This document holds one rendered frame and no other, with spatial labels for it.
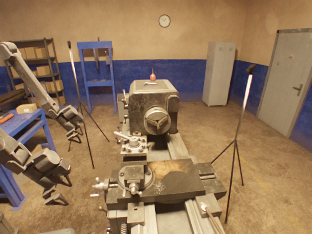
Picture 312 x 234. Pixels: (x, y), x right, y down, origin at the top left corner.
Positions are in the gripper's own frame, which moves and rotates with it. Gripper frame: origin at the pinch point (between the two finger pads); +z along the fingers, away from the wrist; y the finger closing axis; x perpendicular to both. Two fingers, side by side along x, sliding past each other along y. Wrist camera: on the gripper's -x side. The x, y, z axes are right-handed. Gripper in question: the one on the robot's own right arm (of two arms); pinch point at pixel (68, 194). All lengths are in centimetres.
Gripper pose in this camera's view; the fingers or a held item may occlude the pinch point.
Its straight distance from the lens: 79.9
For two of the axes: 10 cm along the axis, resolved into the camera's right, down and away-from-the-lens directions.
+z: 4.8, 7.3, 4.9
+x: -8.3, 5.5, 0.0
